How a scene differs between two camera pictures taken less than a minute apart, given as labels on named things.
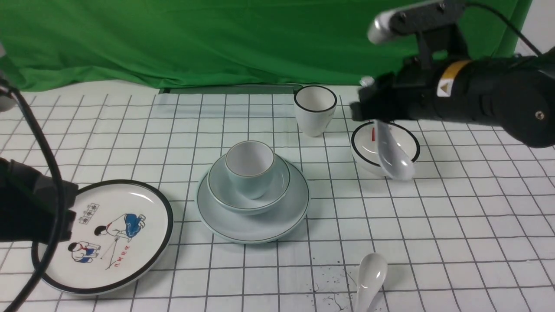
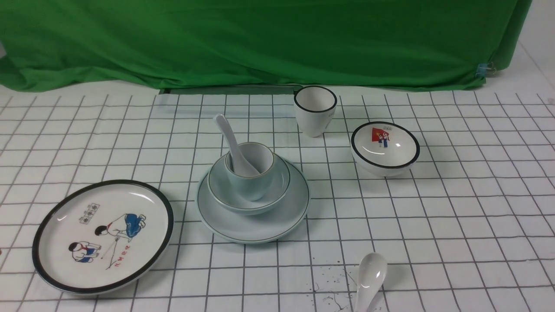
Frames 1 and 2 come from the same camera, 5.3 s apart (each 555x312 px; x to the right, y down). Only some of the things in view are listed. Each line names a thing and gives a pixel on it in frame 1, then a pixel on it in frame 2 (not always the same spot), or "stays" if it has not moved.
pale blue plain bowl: [228, 194] stays
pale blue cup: [250, 164] stays
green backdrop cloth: [110, 44] stays
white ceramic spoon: [396, 158] → [241, 167]
